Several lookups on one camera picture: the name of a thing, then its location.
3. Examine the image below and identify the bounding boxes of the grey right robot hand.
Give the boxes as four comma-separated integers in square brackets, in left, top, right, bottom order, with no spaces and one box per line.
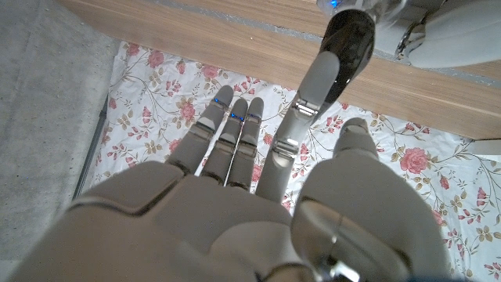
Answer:
[7,50,451,282]

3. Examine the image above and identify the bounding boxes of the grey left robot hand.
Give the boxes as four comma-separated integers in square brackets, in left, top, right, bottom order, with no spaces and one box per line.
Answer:
[316,0,501,70]

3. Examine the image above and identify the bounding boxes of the floral backdrop cloth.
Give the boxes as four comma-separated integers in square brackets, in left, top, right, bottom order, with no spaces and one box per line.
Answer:
[80,41,501,282]

